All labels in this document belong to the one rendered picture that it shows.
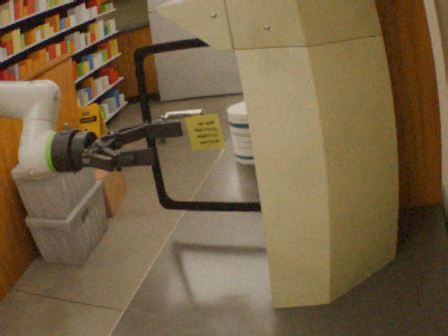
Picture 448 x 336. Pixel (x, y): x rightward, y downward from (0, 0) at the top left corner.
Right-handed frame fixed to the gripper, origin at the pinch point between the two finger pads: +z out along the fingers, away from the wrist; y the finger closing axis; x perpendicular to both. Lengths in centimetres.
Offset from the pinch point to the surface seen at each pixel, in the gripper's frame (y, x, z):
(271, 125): -13.1, -6.2, 23.3
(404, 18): 25, -20, 52
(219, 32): -13.3, -21.9, 18.1
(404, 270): -4, 28, 47
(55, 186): 135, 68, -136
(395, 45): 25, -13, 48
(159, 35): 467, 41, -199
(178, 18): -13.5, -25.5, 12.1
